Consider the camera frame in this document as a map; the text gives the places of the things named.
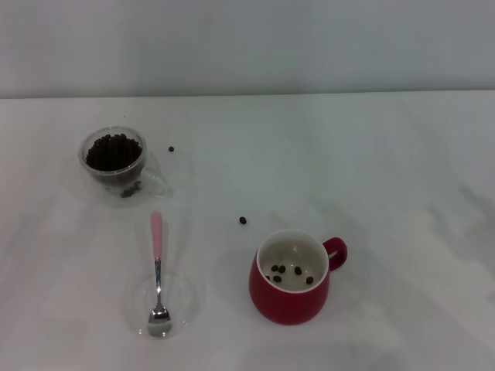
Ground pink handled metal spoon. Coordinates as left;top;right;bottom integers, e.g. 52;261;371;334
146;210;172;339

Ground red mug white inside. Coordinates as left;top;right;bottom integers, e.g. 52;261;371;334
247;228;348;325

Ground clear glass saucer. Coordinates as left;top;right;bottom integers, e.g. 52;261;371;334
124;268;200;341

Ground glass cup with handle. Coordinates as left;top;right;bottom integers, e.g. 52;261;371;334
78;125;173;208

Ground coffee bean pile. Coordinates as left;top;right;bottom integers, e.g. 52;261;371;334
84;133;142;199

